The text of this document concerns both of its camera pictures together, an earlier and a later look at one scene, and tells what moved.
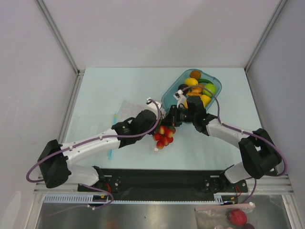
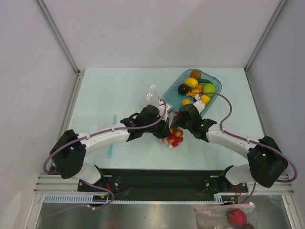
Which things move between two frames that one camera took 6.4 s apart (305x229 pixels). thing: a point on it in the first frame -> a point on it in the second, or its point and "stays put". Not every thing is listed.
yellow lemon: x=191 y=81 stays put
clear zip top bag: x=125 y=111 -> x=151 y=98
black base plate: x=162 y=183 stays put
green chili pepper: x=200 y=80 stays put
